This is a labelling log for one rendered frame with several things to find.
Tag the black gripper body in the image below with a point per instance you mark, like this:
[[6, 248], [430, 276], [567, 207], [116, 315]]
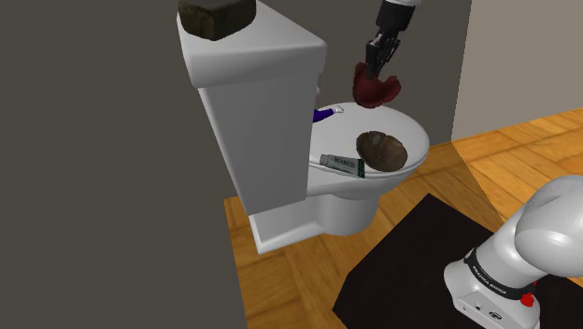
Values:
[[394, 18]]

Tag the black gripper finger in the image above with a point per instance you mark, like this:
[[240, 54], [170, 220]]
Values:
[[379, 54]]

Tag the dark red cloth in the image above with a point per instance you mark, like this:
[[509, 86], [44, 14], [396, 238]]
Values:
[[375, 91]]

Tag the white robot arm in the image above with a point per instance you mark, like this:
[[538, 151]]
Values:
[[524, 246]]

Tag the blue and white tube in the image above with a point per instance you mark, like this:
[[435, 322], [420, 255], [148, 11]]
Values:
[[324, 114]]

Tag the brown oval bread loaf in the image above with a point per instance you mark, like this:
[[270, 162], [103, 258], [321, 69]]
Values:
[[381, 151]]

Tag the grey green toothpaste tube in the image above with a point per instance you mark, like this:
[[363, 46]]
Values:
[[342, 165]]

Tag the white toilet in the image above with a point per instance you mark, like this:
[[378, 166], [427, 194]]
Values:
[[268, 118]]

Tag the dark brown rectangular block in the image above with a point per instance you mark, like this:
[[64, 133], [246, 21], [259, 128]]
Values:
[[217, 16]]

